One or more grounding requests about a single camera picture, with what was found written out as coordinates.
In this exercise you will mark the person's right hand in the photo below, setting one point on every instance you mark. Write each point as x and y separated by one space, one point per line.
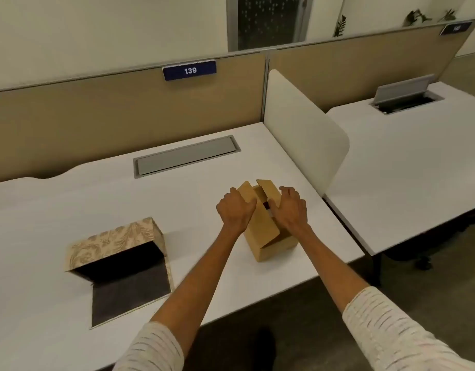
293 214

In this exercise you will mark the person's left hand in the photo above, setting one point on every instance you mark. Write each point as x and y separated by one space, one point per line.
235 212

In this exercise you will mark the brown cardboard box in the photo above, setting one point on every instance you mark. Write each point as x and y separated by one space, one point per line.
262 227

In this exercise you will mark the floral patterned tissue box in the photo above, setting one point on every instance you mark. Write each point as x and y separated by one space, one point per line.
113 239

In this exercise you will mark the person's left forearm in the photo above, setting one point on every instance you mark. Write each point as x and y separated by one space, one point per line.
195 289

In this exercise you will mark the person's right forearm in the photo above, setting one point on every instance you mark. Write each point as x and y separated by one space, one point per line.
338 278

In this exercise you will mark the person's black shoe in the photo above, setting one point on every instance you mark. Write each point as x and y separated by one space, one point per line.
263 349

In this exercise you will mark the white rounded divider panel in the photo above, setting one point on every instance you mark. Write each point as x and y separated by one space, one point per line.
303 131

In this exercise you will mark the black office chair base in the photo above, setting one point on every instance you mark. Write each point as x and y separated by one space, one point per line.
427 251

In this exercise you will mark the blue desk number sign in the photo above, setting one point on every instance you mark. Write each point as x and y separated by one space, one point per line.
189 70
455 28

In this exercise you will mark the wide beige partition panel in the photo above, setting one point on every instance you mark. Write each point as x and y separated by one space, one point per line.
106 115

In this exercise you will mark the green plant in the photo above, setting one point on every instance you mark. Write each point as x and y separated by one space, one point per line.
340 27
415 17
449 15

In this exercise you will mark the dark glass window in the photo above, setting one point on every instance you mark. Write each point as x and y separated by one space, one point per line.
272 19

